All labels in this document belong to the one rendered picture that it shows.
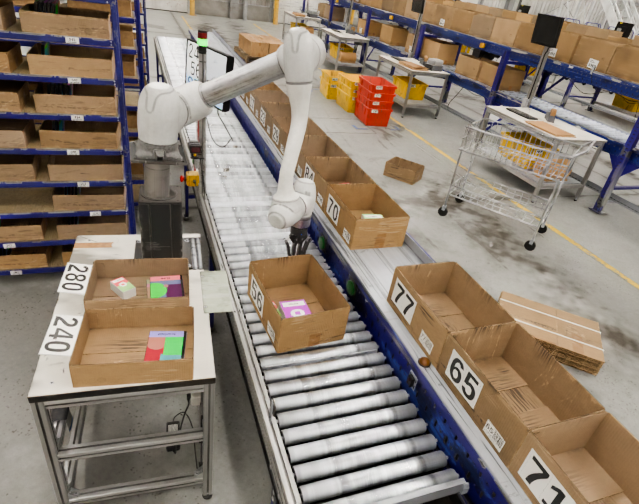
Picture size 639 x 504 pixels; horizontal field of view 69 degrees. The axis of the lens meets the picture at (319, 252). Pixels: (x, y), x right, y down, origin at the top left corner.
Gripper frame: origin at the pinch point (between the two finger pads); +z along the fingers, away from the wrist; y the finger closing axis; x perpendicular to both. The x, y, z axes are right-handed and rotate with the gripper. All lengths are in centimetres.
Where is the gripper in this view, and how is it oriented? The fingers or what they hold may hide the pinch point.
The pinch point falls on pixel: (294, 263)
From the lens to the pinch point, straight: 211.7
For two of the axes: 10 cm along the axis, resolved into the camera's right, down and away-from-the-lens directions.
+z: -1.4, 8.4, 5.2
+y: -9.4, 0.6, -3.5
